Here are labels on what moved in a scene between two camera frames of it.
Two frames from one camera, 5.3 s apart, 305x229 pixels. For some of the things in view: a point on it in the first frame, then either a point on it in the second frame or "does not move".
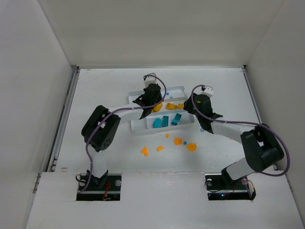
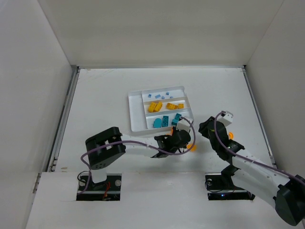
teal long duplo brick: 165,121 does not move
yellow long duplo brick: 171,106 does not move
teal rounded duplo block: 157,123 does not move
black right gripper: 189,105 → 212,130
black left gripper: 147,102 → 180,137
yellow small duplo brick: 180,106 does not move
